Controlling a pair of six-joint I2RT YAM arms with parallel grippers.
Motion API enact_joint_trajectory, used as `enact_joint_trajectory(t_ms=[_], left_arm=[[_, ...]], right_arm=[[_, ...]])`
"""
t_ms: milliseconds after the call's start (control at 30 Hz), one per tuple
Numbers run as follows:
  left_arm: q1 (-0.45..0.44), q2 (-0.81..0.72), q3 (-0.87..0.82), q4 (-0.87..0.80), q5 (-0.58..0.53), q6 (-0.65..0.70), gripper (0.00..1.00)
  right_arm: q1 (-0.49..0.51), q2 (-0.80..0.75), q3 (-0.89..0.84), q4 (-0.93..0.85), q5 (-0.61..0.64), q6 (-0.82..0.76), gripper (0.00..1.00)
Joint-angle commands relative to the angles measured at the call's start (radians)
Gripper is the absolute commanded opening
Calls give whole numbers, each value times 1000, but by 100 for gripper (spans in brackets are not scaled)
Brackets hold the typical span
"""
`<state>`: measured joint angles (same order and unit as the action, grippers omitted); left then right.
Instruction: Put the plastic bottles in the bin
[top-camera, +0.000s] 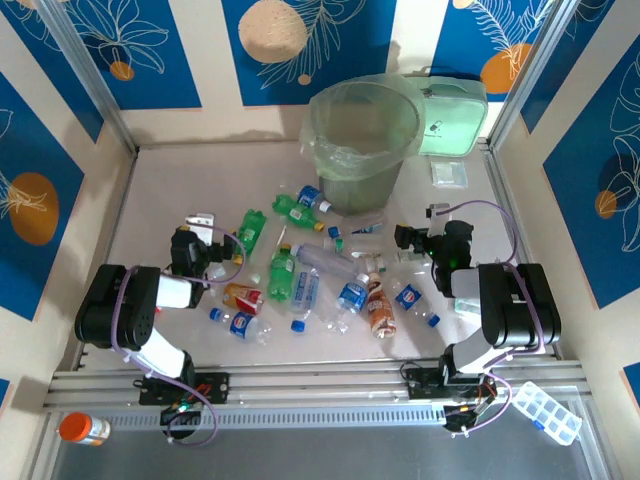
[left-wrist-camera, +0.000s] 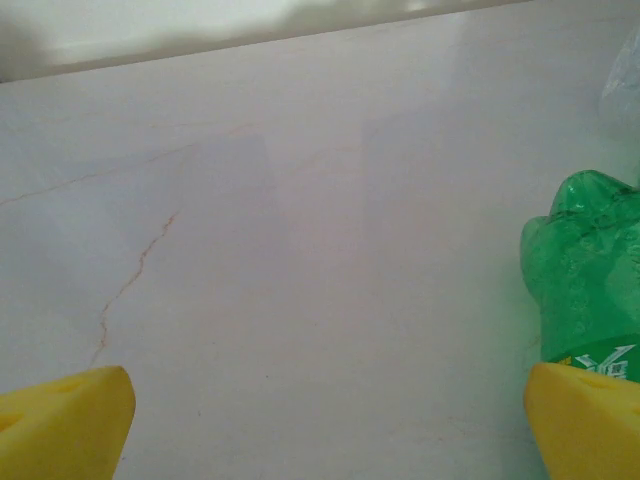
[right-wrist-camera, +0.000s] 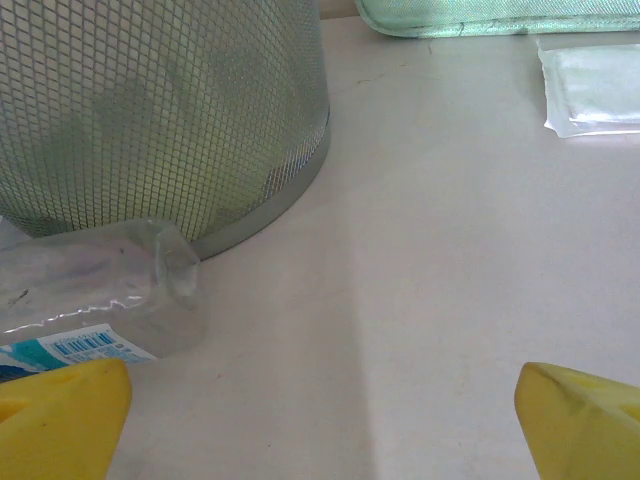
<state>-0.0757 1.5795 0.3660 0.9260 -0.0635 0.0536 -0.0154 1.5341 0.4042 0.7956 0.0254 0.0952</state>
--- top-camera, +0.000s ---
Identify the mint green zip pouch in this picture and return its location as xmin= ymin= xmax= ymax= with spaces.
xmin=407 ymin=74 xmax=489 ymax=157

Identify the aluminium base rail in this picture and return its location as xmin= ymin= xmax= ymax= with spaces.
xmin=42 ymin=355 xmax=586 ymax=411

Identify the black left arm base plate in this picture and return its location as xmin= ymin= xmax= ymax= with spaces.
xmin=138 ymin=372 xmax=231 ymax=407

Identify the small clear bottle green label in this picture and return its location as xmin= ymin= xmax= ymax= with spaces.
xmin=362 ymin=253 xmax=391 ymax=275

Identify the clear bottle dark blue label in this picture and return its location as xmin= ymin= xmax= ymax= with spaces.
xmin=297 ymin=184 xmax=334 ymax=214

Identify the clear compartment organizer box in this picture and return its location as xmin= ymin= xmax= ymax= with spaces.
xmin=509 ymin=381 xmax=584 ymax=446

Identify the clear bottle pale blue label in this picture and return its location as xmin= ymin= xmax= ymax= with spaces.
xmin=288 ymin=267 xmax=321 ymax=334

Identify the orange lid jar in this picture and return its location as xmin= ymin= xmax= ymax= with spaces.
xmin=58 ymin=412 xmax=112 ymax=447

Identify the small clear bottle pale label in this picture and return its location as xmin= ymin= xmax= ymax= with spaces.
xmin=394 ymin=249 xmax=431 ymax=266

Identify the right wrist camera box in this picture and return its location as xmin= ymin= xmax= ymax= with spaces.
xmin=425 ymin=203 xmax=450 ymax=236

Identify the clear bottle white green cap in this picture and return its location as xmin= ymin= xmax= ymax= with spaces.
xmin=324 ymin=234 xmax=386 ymax=254

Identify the brown coffee drink bottle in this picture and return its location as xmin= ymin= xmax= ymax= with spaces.
xmin=367 ymin=272 xmax=399 ymax=341

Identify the green plastic bin liner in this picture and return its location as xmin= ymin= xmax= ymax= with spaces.
xmin=299 ymin=73 xmax=427 ymax=194

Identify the small clear sachet packet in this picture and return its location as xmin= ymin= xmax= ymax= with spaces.
xmin=430 ymin=160 xmax=470 ymax=189

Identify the large clear plastic bottle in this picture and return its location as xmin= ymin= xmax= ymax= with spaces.
xmin=290 ymin=242 xmax=362 ymax=281

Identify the aluminium frame post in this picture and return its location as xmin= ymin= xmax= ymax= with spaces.
xmin=34 ymin=0 xmax=140 ymax=155
xmin=487 ymin=0 xmax=584 ymax=151

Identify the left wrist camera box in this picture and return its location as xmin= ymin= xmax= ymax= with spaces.
xmin=185 ymin=213 xmax=217 ymax=236

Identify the grey slotted cable duct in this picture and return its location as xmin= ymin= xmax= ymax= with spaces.
xmin=99 ymin=403 xmax=451 ymax=431

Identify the clear bottle Pepsi label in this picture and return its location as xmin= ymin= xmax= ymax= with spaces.
xmin=394 ymin=282 xmax=442 ymax=329
xmin=208 ymin=307 xmax=274 ymax=346
xmin=319 ymin=272 xmax=372 ymax=335

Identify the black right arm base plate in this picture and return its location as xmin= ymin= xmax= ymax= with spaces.
xmin=402 ymin=362 xmax=501 ymax=401

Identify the grey metal mesh bin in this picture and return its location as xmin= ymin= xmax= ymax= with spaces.
xmin=308 ymin=79 xmax=422 ymax=217

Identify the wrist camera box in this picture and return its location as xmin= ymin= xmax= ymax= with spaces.
xmin=425 ymin=203 xmax=450 ymax=236
xmin=185 ymin=213 xmax=217 ymax=236

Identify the slim clear bottle blue cap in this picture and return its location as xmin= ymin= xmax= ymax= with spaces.
xmin=327 ymin=219 xmax=389 ymax=240

